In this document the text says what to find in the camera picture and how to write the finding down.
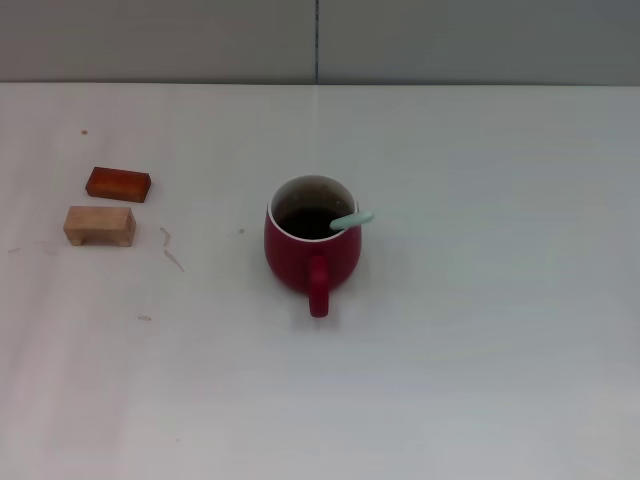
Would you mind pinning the red ceramic cup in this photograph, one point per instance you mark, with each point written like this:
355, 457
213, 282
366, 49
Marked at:
290, 255

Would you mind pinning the red-brown wooden block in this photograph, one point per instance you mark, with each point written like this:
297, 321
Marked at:
120, 184

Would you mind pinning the light wooden block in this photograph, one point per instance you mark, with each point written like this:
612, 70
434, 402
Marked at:
97, 222

